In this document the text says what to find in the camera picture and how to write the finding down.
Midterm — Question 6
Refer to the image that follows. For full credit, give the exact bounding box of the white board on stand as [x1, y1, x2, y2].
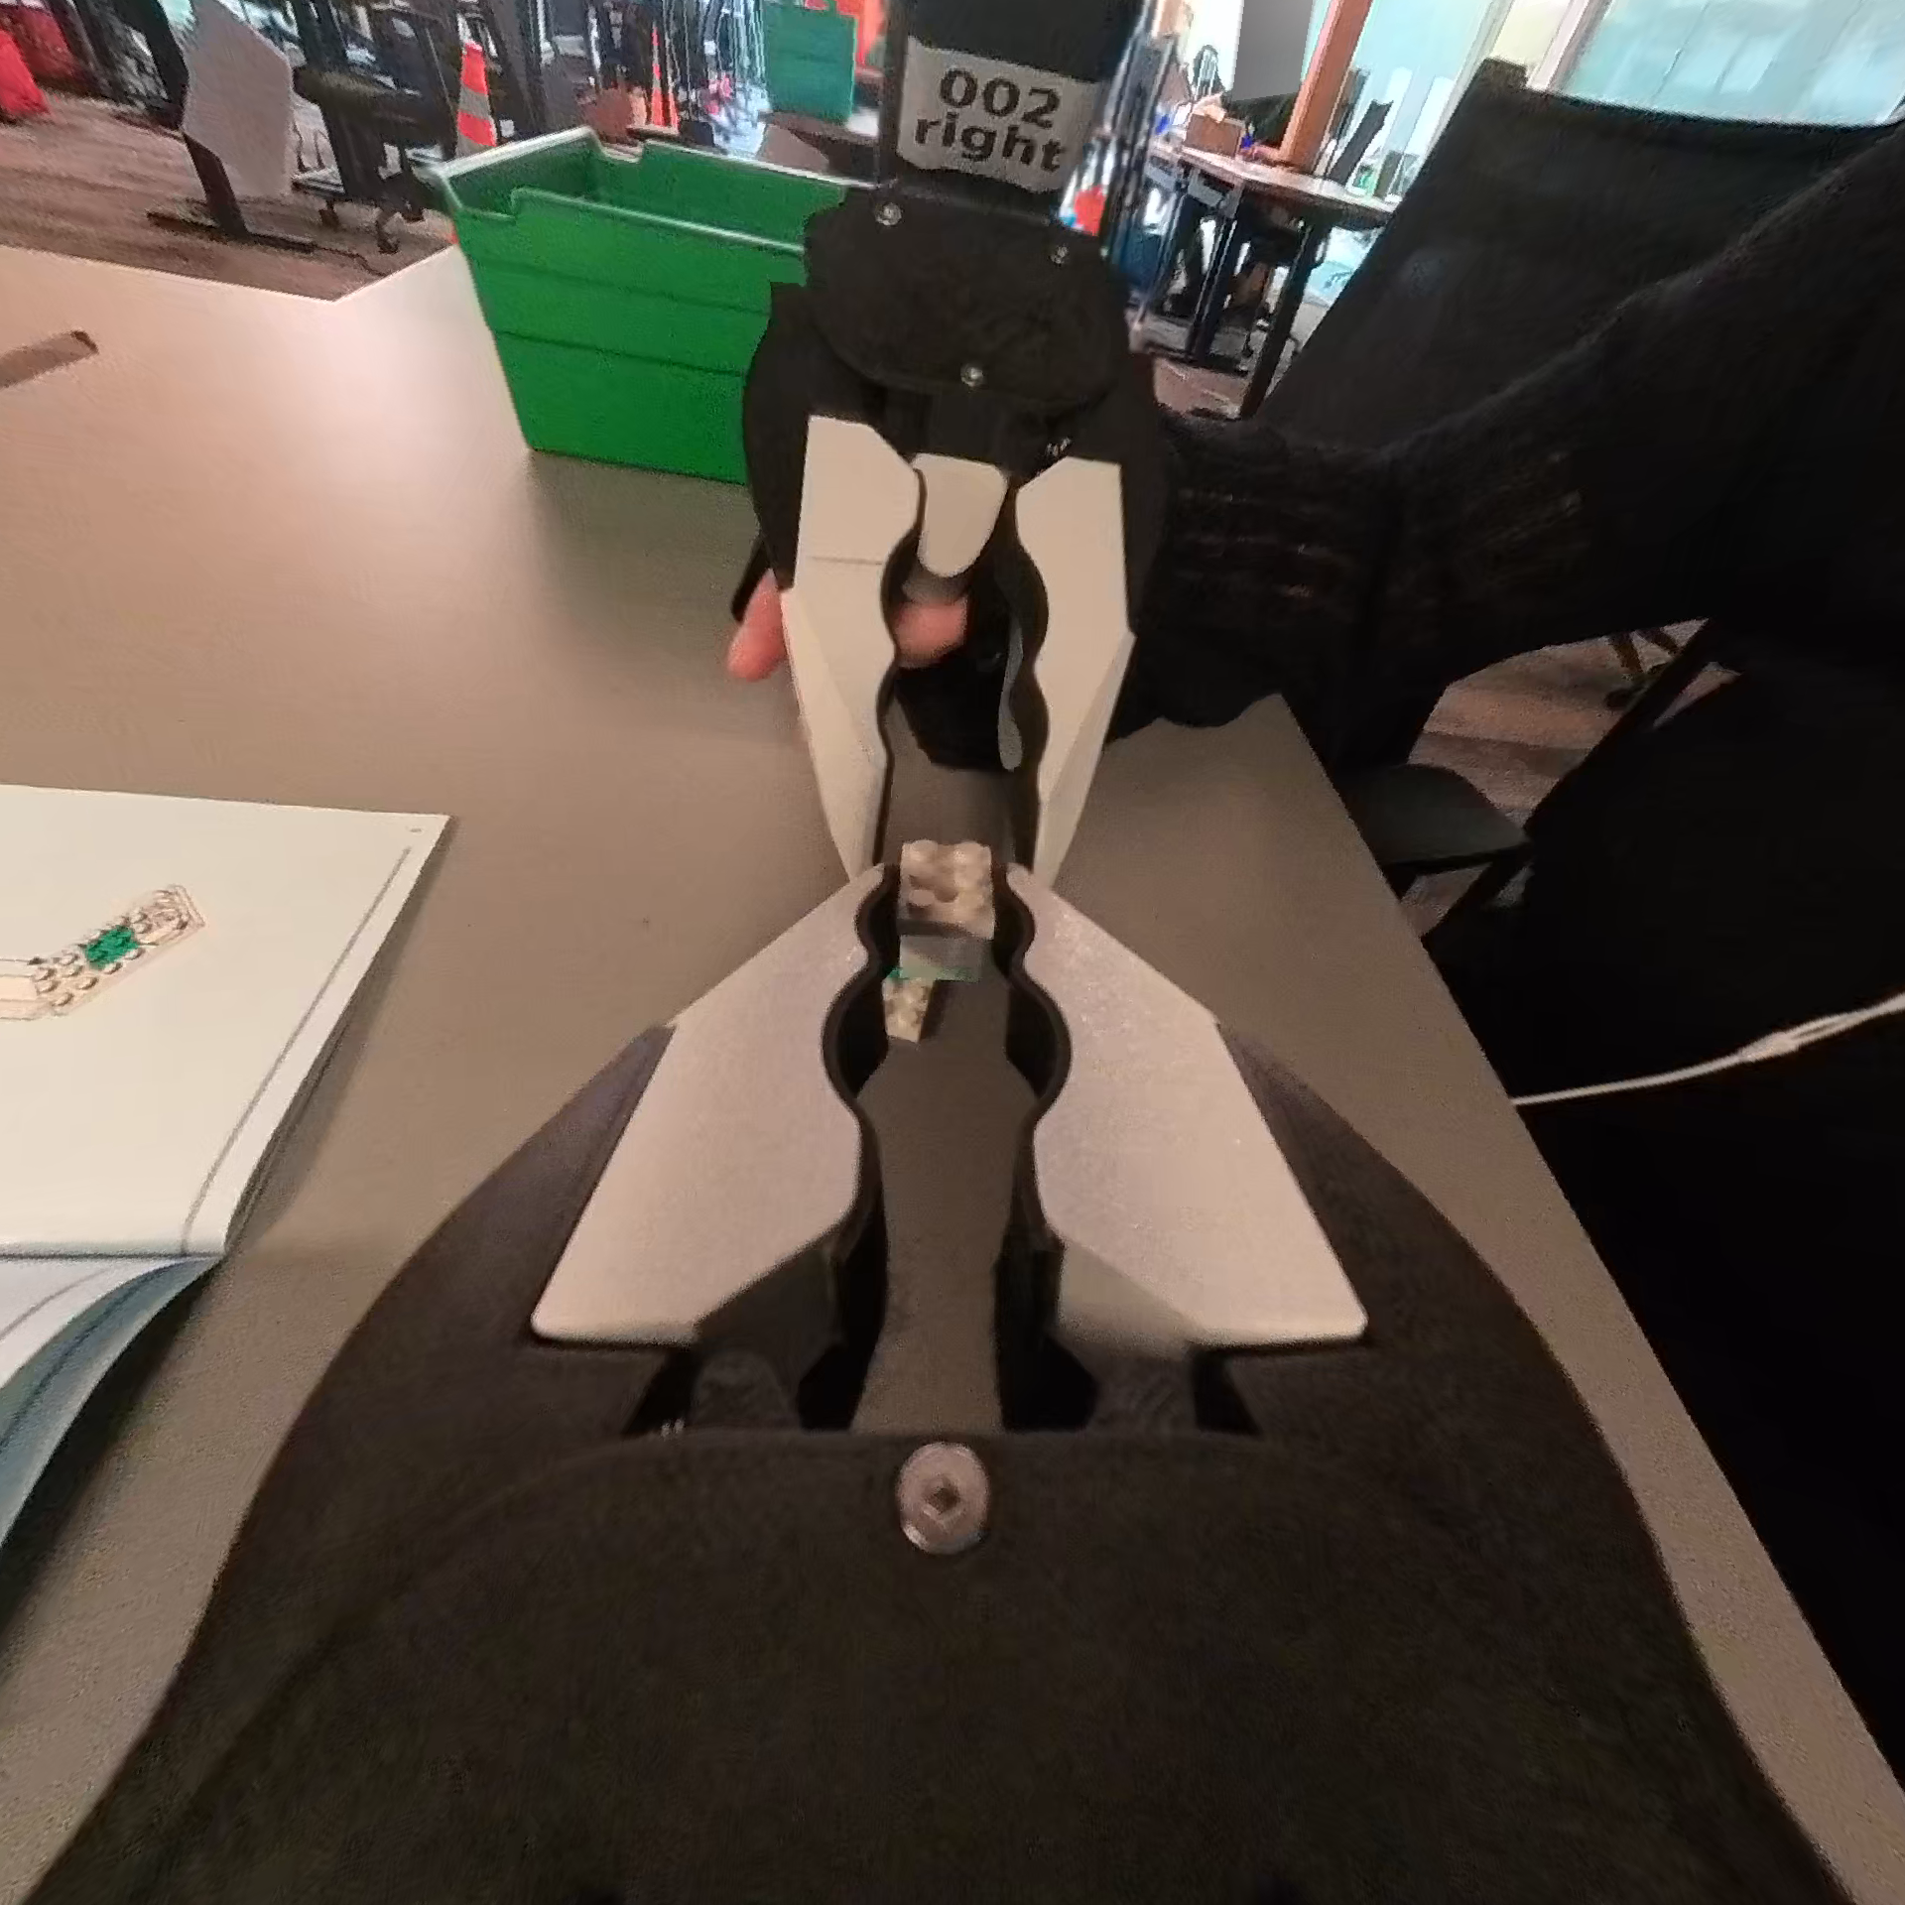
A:
[149, 0, 322, 248]

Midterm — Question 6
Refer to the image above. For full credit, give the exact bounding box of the person's right forearm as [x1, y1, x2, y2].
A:
[1135, 132, 1905, 765]

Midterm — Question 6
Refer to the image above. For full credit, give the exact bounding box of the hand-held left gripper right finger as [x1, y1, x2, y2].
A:
[1012, 875, 1372, 1353]

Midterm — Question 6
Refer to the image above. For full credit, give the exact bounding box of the green plastic storage bin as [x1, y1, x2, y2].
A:
[420, 122, 895, 487]

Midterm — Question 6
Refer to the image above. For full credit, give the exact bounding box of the person's right hand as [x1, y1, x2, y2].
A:
[723, 569, 973, 688]

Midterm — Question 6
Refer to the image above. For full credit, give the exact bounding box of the white stepped lego bracket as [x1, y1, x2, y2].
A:
[893, 837, 995, 985]

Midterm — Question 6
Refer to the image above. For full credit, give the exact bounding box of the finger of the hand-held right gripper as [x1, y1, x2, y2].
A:
[1017, 446, 1140, 877]
[778, 412, 928, 881]

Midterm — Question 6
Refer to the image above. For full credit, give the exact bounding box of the green tote bin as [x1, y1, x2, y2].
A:
[761, 0, 859, 117]

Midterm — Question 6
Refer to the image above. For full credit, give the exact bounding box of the thin white cable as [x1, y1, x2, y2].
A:
[1511, 991, 1905, 1112]

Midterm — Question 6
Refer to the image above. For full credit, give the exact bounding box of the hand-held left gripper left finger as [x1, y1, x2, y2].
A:
[528, 875, 903, 1345]

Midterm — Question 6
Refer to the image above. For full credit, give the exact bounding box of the lego instruction booklet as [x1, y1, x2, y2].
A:
[0, 781, 452, 1556]

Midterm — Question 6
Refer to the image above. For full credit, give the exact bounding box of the person's black clothed torso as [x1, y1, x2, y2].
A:
[1430, 625, 1905, 1787]

